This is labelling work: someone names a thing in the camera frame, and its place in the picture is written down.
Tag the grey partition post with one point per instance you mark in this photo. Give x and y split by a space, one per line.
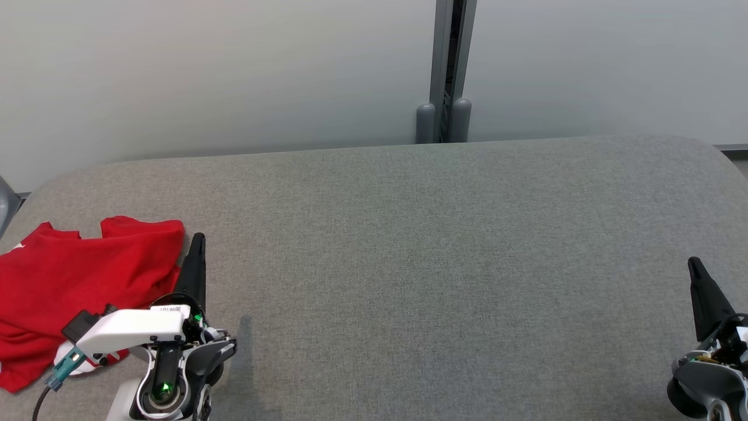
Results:
438 58

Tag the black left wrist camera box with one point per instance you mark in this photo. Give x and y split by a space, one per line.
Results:
80 326

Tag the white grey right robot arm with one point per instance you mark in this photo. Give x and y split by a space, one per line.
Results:
707 380

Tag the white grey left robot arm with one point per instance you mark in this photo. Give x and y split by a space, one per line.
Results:
125 403

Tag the grey metal stand leg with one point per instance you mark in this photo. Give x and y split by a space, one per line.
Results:
6 204

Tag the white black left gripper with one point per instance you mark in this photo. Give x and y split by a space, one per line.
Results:
134 327

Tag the red white Bulls jersey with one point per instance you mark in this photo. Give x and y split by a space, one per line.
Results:
47 280

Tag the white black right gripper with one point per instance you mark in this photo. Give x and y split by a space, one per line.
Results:
737 336

